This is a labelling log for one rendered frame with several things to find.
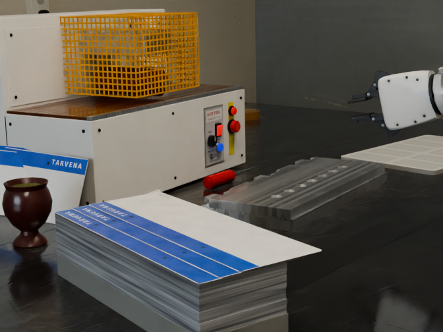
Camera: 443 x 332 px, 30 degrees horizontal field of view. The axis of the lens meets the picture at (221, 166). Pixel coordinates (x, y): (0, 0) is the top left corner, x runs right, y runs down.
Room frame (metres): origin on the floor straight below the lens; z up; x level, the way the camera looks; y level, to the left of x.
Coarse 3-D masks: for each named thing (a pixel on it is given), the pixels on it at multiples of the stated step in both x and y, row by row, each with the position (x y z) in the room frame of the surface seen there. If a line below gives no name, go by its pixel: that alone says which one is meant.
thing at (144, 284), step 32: (64, 224) 1.19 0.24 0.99; (96, 224) 1.14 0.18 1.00; (64, 256) 1.19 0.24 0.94; (96, 256) 1.10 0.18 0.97; (128, 256) 1.02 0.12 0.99; (160, 256) 0.99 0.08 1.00; (96, 288) 1.10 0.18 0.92; (128, 288) 1.03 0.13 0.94; (160, 288) 0.96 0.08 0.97; (192, 288) 0.90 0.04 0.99; (224, 288) 0.90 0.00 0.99; (256, 288) 0.93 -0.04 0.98; (160, 320) 0.96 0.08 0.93; (192, 320) 0.90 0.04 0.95; (224, 320) 0.90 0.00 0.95; (256, 320) 0.93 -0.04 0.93
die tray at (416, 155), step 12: (396, 144) 2.16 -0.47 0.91; (408, 144) 2.16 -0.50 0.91; (420, 144) 2.15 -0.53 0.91; (432, 144) 2.15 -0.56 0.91; (348, 156) 2.02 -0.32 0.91; (360, 156) 2.02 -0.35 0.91; (372, 156) 2.01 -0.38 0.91; (384, 156) 2.01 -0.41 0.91; (396, 156) 2.01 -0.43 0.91; (408, 156) 2.00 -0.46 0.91; (420, 156) 2.00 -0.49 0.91; (432, 156) 2.00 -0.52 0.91; (396, 168) 1.90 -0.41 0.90; (408, 168) 1.88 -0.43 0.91; (420, 168) 1.86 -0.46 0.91; (432, 168) 1.86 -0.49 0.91
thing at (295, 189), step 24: (288, 168) 1.76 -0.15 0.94; (312, 168) 1.75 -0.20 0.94; (336, 168) 1.74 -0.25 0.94; (360, 168) 1.74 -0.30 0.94; (384, 168) 1.78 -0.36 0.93; (240, 192) 1.55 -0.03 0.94; (264, 192) 1.54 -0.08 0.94; (288, 192) 1.54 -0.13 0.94; (312, 192) 1.53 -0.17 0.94; (336, 192) 1.57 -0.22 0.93; (288, 216) 1.42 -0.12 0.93
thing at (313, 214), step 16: (304, 160) 1.86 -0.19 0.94; (384, 176) 1.77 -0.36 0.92; (352, 192) 1.62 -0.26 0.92; (208, 208) 1.51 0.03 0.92; (320, 208) 1.50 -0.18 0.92; (336, 208) 1.56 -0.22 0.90; (256, 224) 1.45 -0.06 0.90; (272, 224) 1.43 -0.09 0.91; (288, 224) 1.42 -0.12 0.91; (304, 224) 1.45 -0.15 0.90
